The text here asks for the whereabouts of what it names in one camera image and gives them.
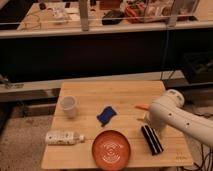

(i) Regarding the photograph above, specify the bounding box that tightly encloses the blue sponge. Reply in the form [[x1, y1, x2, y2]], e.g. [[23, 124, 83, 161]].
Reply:
[[97, 106, 116, 127]]

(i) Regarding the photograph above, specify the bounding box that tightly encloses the black bag on shelf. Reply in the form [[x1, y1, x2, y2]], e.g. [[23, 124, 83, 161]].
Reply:
[[102, 10, 124, 25]]

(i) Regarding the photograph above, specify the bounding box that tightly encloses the red orange cloth pile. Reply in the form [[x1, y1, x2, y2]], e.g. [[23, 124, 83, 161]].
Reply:
[[124, 2, 146, 23]]

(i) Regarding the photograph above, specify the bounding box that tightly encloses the white plastic bottle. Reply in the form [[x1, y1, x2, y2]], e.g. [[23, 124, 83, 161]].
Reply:
[[45, 131, 85, 145]]

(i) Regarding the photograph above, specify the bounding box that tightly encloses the orange carrot piece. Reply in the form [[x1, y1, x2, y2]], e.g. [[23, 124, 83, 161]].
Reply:
[[135, 105, 149, 110]]

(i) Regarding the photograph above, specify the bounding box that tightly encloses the orange round plate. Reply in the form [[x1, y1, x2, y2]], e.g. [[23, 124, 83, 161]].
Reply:
[[92, 130, 131, 171]]

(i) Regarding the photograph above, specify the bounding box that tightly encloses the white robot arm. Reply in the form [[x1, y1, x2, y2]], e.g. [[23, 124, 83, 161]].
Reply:
[[146, 89, 213, 148]]

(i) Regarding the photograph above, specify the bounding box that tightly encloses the grey metal post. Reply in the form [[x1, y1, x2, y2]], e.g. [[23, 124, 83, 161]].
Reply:
[[78, 0, 89, 31]]

